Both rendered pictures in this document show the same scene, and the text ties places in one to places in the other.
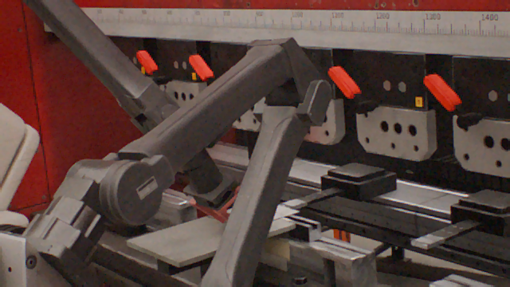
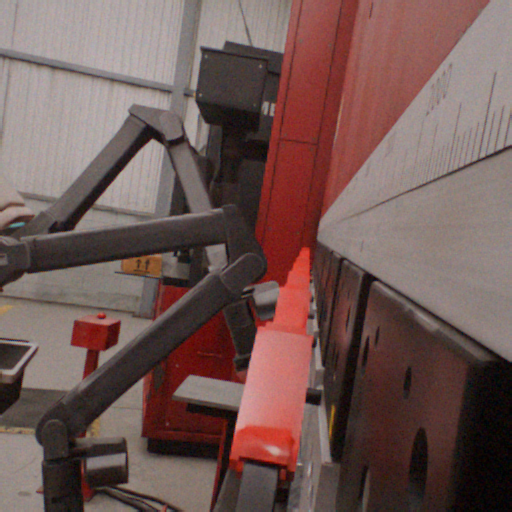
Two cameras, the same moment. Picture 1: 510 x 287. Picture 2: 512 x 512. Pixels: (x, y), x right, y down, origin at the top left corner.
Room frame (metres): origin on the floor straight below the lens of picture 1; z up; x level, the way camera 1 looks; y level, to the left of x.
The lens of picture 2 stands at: (0.58, -0.77, 1.35)
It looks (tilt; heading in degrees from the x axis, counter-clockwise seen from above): 3 degrees down; 41
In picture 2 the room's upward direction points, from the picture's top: 9 degrees clockwise
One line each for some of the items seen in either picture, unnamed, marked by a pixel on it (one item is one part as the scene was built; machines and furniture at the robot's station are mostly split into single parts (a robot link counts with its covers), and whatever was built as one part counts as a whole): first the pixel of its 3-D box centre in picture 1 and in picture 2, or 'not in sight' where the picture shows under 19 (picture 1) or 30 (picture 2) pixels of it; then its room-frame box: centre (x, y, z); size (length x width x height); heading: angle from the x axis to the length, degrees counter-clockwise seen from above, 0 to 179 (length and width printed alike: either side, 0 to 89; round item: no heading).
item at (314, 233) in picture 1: (280, 222); not in sight; (1.67, -0.04, 0.99); 0.20 x 0.03 x 0.03; 37
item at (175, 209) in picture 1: (135, 202); not in sight; (2.13, 0.31, 0.92); 0.50 x 0.06 x 0.10; 37
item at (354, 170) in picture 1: (332, 188); not in sight; (1.79, -0.15, 1.01); 0.26 x 0.12 x 0.05; 127
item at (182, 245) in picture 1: (211, 234); (242, 397); (1.60, 0.10, 1.00); 0.26 x 0.18 x 0.01; 127
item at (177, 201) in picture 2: not in sight; (193, 198); (2.32, 1.12, 1.42); 0.45 x 0.12 x 0.36; 42
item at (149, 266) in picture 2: not in sight; (141, 263); (2.91, 2.10, 1.04); 0.30 x 0.26 x 0.12; 51
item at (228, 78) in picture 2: not in sight; (220, 176); (2.42, 1.09, 1.53); 0.51 x 0.25 x 0.85; 42
